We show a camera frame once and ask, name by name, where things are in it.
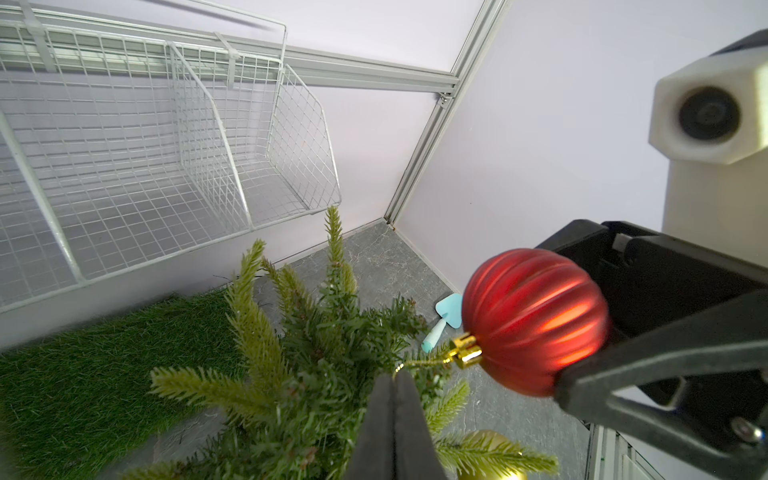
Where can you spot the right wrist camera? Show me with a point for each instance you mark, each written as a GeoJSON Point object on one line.
{"type": "Point", "coordinates": [709, 119]}

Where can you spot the light blue flat object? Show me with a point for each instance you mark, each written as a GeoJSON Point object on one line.
{"type": "Point", "coordinates": [449, 312]}

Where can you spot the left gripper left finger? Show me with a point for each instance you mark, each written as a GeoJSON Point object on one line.
{"type": "Point", "coordinates": [374, 453]}

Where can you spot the white wire wall basket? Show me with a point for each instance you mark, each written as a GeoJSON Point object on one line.
{"type": "Point", "coordinates": [123, 144]}

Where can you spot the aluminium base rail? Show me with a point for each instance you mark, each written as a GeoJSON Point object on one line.
{"type": "Point", "coordinates": [611, 457]}

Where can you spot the green artificial grass mat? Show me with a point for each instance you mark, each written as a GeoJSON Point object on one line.
{"type": "Point", "coordinates": [76, 402]}

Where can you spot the matte gold ornament ball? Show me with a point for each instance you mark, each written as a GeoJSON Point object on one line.
{"type": "Point", "coordinates": [491, 449]}

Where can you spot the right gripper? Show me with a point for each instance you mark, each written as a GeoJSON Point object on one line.
{"type": "Point", "coordinates": [685, 370]}

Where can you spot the red ribbed ornament ball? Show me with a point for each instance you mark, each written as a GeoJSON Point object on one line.
{"type": "Point", "coordinates": [527, 315]}

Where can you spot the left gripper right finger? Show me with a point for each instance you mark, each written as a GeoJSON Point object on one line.
{"type": "Point", "coordinates": [415, 456]}

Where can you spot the small green christmas tree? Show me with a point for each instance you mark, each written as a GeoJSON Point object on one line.
{"type": "Point", "coordinates": [311, 360]}

